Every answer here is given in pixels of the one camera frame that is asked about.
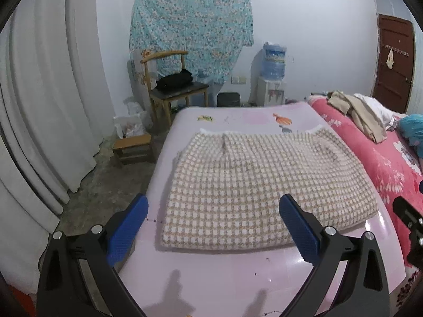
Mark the red floral rug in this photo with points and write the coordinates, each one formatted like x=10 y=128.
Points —
x=408 y=284

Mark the blue water bottle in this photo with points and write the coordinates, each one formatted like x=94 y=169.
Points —
x=273 y=62

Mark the brown door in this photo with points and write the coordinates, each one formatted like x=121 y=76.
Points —
x=393 y=72

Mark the black bin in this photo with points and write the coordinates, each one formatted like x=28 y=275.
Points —
x=228 y=99

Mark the checkered beige white blanket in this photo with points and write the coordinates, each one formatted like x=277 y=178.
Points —
x=248 y=178

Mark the white wall socket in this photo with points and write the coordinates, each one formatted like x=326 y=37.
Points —
x=238 y=80

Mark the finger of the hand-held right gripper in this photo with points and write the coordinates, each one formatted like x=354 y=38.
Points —
x=404 y=209

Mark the pink floral blanket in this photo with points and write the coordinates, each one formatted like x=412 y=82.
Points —
x=373 y=158

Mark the wooden chair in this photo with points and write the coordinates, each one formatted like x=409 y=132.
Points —
x=180 y=92

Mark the white water dispenser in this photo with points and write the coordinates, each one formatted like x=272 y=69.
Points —
x=267 y=92

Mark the white curtain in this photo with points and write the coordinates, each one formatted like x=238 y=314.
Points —
x=49 y=105

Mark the metal hook rack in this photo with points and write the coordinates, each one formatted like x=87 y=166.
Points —
x=398 y=51

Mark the white wardrobe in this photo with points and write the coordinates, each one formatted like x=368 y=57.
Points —
x=417 y=82

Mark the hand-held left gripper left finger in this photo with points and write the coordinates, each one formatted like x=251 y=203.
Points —
x=127 y=231

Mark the white plastic bag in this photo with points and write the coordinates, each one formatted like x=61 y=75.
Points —
x=130 y=122

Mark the teal blue pillow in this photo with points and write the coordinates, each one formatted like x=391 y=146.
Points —
x=413 y=128

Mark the white garment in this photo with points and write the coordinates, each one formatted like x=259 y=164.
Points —
x=385 y=112

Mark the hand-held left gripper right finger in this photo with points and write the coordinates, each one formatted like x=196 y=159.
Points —
x=299 y=231

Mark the small hanging cloth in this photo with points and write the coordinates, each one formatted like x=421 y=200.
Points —
x=390 y=60

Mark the small wooden stool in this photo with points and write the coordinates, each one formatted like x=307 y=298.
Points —
x=132 y=142

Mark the black bag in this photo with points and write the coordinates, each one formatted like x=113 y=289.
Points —
x=173 y=80

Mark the beige clothes pile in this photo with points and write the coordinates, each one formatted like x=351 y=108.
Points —
x=360 y=112

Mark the teal floral wall cloth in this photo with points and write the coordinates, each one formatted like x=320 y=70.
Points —
x=188 y=26

